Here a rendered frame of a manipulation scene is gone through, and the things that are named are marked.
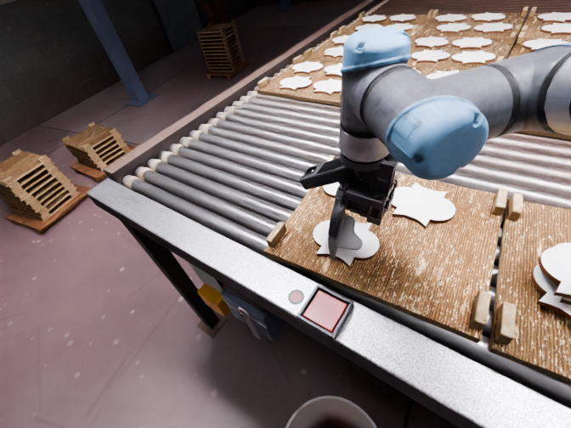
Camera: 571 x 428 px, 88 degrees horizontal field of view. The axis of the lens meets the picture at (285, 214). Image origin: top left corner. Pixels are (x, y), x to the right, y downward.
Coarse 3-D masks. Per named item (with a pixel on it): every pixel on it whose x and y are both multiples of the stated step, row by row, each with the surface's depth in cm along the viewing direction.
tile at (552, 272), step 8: (552, 248) 48; (560, 248) 48; (568, 248) 47; (544, 256) 47; (552, 256) 47; (560, 256) 47; (568, 256) 46; (544, 264) 46; (552, 264) 46; (560, 264) 46; (568, 264) 45; (544, 272) 46; (552, 272) 45; (560, 272) 45; (568, 272) 45; (552, 280) 45; (560, 280) 44; (568, 280) 44; (560, 288) 43; (568, 288) 43; (568, 296) 43
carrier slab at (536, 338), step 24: (528, 216) 59; (552, 216) 58; (504, 240) 56; (528, 240) 55; (552, 240) 54; (504, 264) 53; (528, 264) 52; (504, 288) 50; (528, 288) 49; (528, 312) 46; (552, 312) 46; (528, 336) 44; (552, 336) 44; (528, 360) 42; (552, 360) 41
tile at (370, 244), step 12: (324, 228) 64; (360, 228) 62; (324, 240) 62; (372, 240) 60; (324, 252) 59; (336, 252) 59; (348, 252) 58; (360, 252) 58; (372, 252) 58; (348, 264) 57
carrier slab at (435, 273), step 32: (320, 192) 74; (448, 192) 67; (480, 192) 65; (288, 224) 68; (384, 224) 63; (416, 224) 62; (448, 224) 61; (480, 224) 59; (288, 256) 61; (320, 256) 60; (384, 256) 58; (416, 256) 57; (448, 256) 55; (480, 256) 54; (352, 288) 55; (384, 288) 53; (416, 288) 52; (448, 288) 51; (480, 288) 50; (448, 320) 47
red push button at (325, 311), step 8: (320, 296) 55; (328, 296) 54; (312, 304) 54; (320, 304) 54; (328, 304) 53; (336, 304) 53; (344, 304) 53; (312, 312) 53; (320, 312) 53; (328, 312) 52; (336, 312) 52; (312, 320) 52; (320, 320) 52; (328, 320) 51; (336, 320) 51; (328, 328) 50
